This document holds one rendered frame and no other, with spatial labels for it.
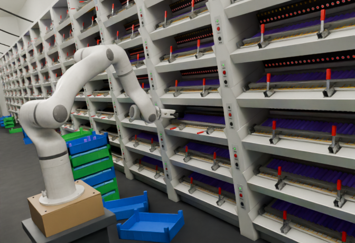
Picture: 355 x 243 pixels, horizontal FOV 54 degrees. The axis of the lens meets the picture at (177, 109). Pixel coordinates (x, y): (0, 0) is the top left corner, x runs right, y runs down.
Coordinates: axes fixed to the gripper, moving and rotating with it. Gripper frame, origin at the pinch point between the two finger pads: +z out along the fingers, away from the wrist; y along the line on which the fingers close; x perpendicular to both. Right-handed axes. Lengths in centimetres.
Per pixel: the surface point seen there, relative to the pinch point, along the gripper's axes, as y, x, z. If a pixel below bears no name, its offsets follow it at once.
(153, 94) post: 15.0, -11.2, -10.1
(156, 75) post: 9.4, -22.9, -12.6
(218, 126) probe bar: -40.8, 3.6, -2.6
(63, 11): 221, -101, -18
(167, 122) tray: 8.5, 5.3, -3.0
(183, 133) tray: -12.1, 10.1, -4.5
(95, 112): 148, 7, 1
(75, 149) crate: 44, 27, -48
